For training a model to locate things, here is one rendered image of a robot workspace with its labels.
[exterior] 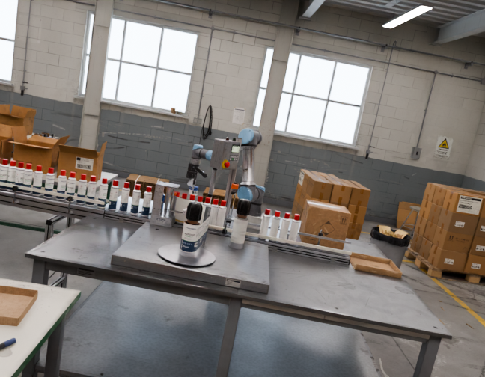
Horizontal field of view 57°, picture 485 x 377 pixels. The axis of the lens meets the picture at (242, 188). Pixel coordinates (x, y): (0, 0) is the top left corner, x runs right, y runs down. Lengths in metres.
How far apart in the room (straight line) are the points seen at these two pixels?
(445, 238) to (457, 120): 3.57
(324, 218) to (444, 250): 3.33
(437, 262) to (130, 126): 5.62
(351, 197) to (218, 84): 3.37
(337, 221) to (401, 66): 5.99
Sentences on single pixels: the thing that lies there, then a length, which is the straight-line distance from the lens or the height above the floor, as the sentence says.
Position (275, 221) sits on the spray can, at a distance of 2.94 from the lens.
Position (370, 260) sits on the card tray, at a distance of 3.26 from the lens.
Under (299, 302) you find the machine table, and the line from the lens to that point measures 2.28.
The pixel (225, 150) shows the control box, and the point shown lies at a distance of 2.89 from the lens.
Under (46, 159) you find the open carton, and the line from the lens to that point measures 4.46.
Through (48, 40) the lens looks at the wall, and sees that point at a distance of 9.03.
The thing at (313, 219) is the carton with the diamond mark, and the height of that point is 1.03.
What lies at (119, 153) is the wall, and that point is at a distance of 8.65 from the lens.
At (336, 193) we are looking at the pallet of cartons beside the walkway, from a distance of 6.37.
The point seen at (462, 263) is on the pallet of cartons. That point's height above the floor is 0.26.
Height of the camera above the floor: 1.71
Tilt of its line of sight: 10 degrees down
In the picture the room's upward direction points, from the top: 11 degrees clockwise
